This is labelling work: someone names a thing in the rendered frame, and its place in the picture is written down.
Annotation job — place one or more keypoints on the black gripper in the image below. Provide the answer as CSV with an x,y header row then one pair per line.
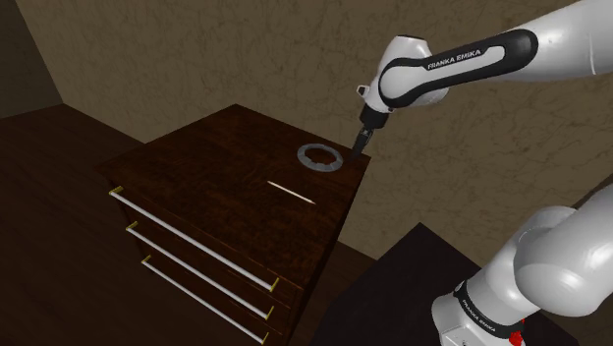
x,y
372,116

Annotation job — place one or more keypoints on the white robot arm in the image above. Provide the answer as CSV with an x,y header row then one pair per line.
x,y
551,268

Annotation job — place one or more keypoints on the thin white stick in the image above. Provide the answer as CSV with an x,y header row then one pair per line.
x,y
290,191

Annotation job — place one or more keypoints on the dark wooden chest of drawers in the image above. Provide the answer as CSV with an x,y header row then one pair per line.
x,y
210,191

